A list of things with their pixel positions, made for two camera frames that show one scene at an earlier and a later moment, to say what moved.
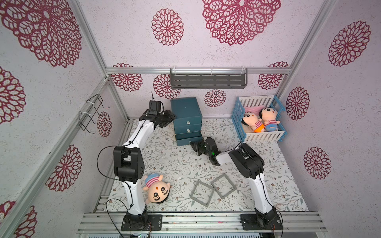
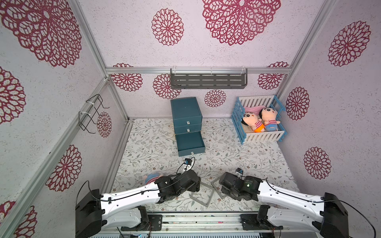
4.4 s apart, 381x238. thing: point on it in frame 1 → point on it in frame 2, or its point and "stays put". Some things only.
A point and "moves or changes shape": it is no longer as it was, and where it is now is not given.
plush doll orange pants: (254, 123) stays put
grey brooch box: (223, 185) stays put
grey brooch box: (202, 193) stays put
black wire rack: (86, 118) stays put
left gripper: (170, 117) → (196, 187)
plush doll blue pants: (268, 115) stays put
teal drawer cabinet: (187, 112) moves or changes shape
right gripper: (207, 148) → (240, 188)
